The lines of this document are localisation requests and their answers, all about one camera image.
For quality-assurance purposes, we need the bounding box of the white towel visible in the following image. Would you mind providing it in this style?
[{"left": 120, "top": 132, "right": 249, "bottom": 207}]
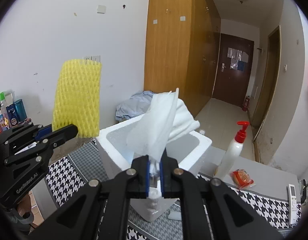
[{"left": 166, "top": 99, "right": 201, "bottom": 140}]

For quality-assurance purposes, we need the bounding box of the dark brown door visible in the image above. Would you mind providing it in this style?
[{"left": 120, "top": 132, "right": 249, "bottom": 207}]
[{"left": 213, "top": 33, "right": 254, "bottom": 107}]

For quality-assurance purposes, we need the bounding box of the red snack packet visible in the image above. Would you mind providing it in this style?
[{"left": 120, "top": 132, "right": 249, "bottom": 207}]
[{"left": 229, "top": 169, "right": 256, "bottom": 190}]

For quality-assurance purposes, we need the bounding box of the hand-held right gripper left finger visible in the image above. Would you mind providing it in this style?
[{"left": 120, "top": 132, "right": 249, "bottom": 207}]
[{"left": 26, "top": 155, "right": 150, "bottom": 240}]

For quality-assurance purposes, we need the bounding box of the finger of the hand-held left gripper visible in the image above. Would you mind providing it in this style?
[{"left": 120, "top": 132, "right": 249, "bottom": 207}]
[
  {"left": 0, "top": 122, "right": 54, "bottom": 147},
  {"left": 3, "top": 124, "right": 78, "bottom": 167}
]

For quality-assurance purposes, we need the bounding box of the light blue crumpled cloth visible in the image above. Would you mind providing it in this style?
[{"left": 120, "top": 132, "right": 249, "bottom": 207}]
[{"left": 115, "top": 91, "right": 154, "bottom": 122}]

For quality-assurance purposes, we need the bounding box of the wooden side door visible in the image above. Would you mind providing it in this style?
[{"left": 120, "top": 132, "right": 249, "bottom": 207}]
[{"left": 251, "top": 25, "right": 281, "bottom": 130}]

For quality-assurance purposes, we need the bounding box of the red fire extinguisher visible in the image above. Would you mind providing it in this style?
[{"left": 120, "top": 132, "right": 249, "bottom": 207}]
[{"left": 242, "top": 95, "right": 251, "bottom": 112}]

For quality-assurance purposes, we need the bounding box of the white foam box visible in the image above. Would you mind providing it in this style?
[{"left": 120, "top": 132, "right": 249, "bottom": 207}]
[{"left": 96, "top": 115, "right": 212, "bottom": 222}]

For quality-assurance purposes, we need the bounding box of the person's left hand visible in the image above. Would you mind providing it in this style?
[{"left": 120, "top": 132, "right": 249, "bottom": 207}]
[{"left": 16, "top": 200, "right": 32, "bottom": 215}]

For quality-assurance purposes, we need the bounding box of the houndstooth tablecloth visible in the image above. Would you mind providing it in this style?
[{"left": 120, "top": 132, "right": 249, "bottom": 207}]
[{"left": 45, "top": 142, "right": 302, "bottom": 240}]

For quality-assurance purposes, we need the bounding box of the row of toiletry bottles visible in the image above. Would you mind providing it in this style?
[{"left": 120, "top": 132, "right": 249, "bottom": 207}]
[{"left": 0, "top": 91, "right": 28, "bottom": 136}]

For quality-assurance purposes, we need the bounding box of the wooden wardrobe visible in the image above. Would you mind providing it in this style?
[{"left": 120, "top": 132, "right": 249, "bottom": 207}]
[{"left": 144, "top": 0, "right": 221, "bottom": 117}]

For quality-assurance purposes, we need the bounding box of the grey paper notice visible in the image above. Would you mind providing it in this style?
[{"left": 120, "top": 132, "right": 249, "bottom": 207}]
[{"left": 228, "top": 47, "right": 249, "bottom": 62}]

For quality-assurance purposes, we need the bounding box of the black cable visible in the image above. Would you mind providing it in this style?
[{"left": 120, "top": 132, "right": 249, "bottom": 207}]
[{"left": 299, "top": 179, "right": 308, "bottom": 204}]

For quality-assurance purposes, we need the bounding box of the white tissue sheet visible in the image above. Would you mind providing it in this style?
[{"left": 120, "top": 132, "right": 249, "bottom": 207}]
[{"left": 126, "top": 87, "right": 181, "bottom": 198}]

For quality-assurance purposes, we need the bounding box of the yellow foam net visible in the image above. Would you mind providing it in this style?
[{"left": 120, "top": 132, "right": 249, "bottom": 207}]
[{"left": 52, "top": 59, "right": 102, "bottom": 138}]

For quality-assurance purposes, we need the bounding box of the blue paper notice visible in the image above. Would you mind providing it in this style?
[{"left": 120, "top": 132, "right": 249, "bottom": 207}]
[{"left": 230, "top": 59, "right": 245, "bottom": 71}]

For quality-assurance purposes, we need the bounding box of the white lotion pump bottle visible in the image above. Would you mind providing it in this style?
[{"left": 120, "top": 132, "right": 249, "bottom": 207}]
[{"left": 214, "top": 121, "right": 250, "bottom": 180}]

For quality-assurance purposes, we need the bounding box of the white remote control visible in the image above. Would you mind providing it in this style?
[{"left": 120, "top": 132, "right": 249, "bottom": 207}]
[{"left": 288, "top": 184, "right": 300, "bottom": 225}]

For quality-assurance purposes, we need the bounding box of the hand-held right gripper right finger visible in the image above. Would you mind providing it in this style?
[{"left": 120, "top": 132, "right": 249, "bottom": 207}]
[{"left": 159, "top": 150, "right": 284, "bottom": 240}]

